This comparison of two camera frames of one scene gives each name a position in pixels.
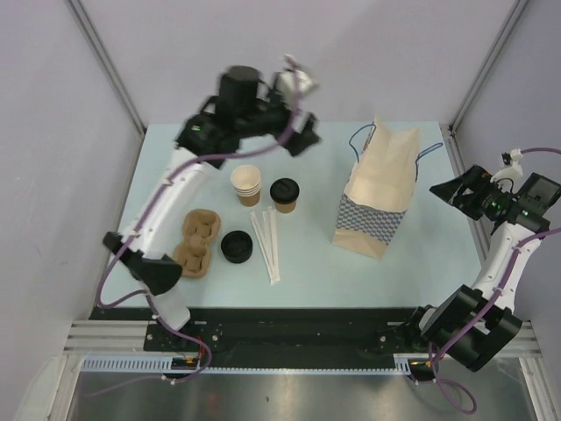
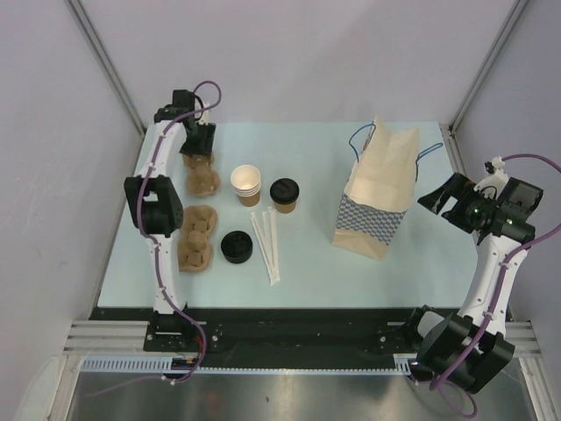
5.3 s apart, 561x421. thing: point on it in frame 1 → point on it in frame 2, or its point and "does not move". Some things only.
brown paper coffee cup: x=285 y=208 does not move
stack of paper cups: x=246 y=182 does not move
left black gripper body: x=299 y=137 → x=202 y=133
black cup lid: x=284 y=190 does not move
